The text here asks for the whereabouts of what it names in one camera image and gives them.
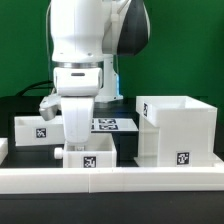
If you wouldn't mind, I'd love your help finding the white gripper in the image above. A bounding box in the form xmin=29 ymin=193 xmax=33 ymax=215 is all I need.
xmin=54 ymin=67 xmax=102 ymax=146

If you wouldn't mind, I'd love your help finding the white front drawer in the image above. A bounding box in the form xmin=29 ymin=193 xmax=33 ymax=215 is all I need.
xmin=54 ymin=133 xmax=117 ymax=168

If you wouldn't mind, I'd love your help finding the white drawer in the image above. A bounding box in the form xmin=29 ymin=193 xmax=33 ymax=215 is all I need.
xmin=14 ymin=116 xmax=65 ymax=146
xmin=54 ymin=133 xmax=117 ymax=168

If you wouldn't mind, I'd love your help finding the white drawer cabinet box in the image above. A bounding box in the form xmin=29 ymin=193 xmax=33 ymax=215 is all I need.
xmin=135 ymin=96 xmax=221 ymax=167

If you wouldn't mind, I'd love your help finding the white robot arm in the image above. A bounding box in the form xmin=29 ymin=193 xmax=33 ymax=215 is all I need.
xmin=50 ymin=0 xmax=150 ymax=146

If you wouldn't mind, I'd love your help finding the white rear drawer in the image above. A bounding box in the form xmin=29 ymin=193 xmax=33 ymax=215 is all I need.
xmin=14 ymin=116 xmax=65 ymax=146

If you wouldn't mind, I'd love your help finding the white marker plate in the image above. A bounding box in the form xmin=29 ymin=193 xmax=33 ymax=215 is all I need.
xmin=92 ymin=118 xmax=138 ymax=132

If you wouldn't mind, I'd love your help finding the black cable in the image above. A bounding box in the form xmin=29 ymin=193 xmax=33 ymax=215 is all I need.
xmin=15 ymin=79 xmax=54 ymax=97

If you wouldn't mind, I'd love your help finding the white cable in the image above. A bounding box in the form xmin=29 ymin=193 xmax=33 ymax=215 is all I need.
xmin=45 ymin=3 xmax=54 ymax=81

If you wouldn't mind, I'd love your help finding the white workspace border wall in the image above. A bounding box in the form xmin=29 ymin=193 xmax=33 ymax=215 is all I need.
xmin=0 ymin=138 xmax=224 ymax=194

